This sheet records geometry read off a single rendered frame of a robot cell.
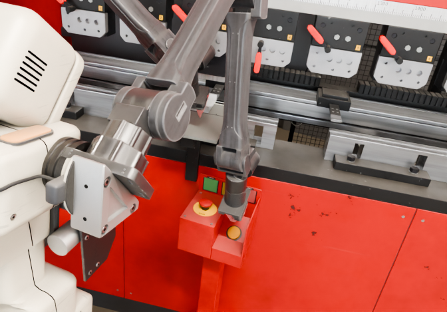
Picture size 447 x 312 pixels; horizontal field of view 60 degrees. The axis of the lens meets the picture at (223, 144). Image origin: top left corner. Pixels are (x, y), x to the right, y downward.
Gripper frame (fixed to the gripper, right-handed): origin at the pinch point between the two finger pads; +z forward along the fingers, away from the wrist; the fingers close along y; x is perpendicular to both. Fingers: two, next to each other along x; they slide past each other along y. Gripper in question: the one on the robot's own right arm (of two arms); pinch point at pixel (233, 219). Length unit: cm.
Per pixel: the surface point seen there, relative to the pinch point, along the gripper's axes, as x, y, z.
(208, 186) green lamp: 11.3, 9.9, 0.8
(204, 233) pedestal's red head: 6.5, -6.2, 2.0
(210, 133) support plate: 12.0, 13.2, -18.8
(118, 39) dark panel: 82, 78, -3
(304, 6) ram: -5, 44, -47
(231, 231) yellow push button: 0.1, -0.1, 5.8
